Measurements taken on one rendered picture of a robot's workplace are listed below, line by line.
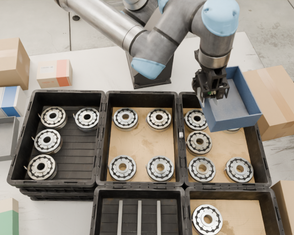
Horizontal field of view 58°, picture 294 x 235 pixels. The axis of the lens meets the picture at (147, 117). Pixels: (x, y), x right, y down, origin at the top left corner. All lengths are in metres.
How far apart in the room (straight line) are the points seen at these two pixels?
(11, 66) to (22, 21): 1.76
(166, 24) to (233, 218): 0.71
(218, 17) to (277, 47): 2.38
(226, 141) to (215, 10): 0.67
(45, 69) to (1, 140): 0.40
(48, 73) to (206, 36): 0.99
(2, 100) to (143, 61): 0.90
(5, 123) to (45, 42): 1.52
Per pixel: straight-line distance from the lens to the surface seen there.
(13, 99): 1.39
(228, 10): 0.59
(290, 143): 1.41
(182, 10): 0.64
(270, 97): 1.30
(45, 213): 1.20
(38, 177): 1.07
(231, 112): 0.92
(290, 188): 1.08
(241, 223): 1.05
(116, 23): 0.70
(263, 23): 3.16
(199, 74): 0.74
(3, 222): 1.18
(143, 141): 1.09
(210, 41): 0.61
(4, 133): 1.41
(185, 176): 0.94
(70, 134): 1.15
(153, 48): 0.64
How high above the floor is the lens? 1.81
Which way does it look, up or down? 58 degrees down
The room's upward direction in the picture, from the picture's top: 2 degrees clockwise
